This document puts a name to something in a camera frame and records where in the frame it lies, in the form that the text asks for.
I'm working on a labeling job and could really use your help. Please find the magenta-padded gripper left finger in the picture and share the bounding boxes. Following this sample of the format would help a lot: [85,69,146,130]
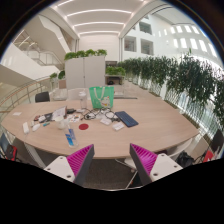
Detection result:
[43,143,95,187]

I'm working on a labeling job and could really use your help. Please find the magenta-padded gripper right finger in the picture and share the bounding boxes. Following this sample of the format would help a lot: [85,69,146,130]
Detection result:
[129,143,184,187]

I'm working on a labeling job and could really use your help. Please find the clear blue-label water bottle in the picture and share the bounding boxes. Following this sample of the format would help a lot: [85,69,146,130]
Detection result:
[63,123,79,149]

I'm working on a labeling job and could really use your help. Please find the colourful sticker sheet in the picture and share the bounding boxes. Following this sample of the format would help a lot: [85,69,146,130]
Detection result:
[68,113,82,123]

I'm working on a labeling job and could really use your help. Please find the black tablet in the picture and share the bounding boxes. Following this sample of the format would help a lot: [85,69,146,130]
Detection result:
[41,113,54,123]

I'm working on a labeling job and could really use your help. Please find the white power strip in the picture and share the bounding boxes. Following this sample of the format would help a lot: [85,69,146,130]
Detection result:
[22,121,31,135]

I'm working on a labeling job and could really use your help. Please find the small white plastic packet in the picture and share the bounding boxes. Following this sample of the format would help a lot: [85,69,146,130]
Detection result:
[111,121,125,132]

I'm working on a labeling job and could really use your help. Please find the white printed card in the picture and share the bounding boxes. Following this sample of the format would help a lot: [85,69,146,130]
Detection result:
[99,117,113,126]

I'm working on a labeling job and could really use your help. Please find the black office chair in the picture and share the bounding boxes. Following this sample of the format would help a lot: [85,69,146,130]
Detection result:
[34,91,51,103]

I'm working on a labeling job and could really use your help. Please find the white chair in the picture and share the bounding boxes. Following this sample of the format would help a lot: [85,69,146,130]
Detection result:
[66,87,91,101]

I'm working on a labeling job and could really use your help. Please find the green cat-print tote bag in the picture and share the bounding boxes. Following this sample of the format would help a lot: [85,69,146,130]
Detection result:
[88,85,115,110]

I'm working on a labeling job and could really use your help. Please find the brown planter with plant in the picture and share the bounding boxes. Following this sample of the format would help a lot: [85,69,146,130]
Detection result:
[57,69,67,90]

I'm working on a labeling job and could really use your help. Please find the glass railing with wooden handrail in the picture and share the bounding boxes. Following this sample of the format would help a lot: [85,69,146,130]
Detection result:
[0,75,54,114]

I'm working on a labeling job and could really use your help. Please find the row of green hedge plants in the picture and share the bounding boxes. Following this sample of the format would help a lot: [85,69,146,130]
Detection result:
[116,49,224,128]

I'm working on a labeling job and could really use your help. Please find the white cabinet topped with plants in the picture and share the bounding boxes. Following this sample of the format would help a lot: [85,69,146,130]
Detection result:
[63,48,108,90]

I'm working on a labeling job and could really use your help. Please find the low planter with green plants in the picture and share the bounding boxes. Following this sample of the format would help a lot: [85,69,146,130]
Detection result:
[105,65,127,84]

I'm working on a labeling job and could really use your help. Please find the ceiling light strips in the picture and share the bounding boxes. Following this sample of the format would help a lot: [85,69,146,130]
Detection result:
[56,0,151,36]

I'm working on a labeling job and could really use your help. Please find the tangled black cables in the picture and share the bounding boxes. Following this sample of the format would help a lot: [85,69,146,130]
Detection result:
[81,107,121,123]

